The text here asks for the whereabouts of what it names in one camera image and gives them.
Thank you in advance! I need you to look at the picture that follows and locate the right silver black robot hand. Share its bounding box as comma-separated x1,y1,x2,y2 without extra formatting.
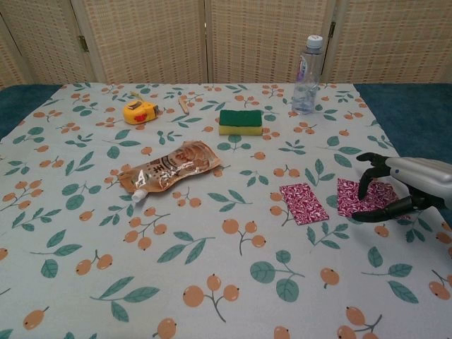
352,152,452,223

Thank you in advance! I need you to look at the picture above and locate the woven rattan screen panel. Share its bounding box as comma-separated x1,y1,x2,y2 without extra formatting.
0,0,88,89
331,0,452,85
204,0,336,85
0,17,32,90
70,0,209,85

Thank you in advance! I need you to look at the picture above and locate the green yellow sponge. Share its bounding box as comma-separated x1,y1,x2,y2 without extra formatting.
218,109,264,137

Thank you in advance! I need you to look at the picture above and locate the yellow tape measure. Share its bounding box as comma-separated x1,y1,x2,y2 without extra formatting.
121,90,160,126

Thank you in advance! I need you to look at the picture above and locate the clear plastic water bottle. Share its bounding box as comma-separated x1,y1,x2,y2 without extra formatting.
292,34,325,115

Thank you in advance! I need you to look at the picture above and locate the floral orange fruit tablecloth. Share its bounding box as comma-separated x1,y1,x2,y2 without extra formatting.
0,81,452,339

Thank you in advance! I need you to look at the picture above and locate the red patterned card packet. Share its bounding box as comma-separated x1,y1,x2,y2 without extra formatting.
280,183,330,226

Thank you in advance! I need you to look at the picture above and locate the brown spouted sauce pouch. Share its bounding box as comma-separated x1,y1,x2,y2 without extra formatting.
117,140,222,206

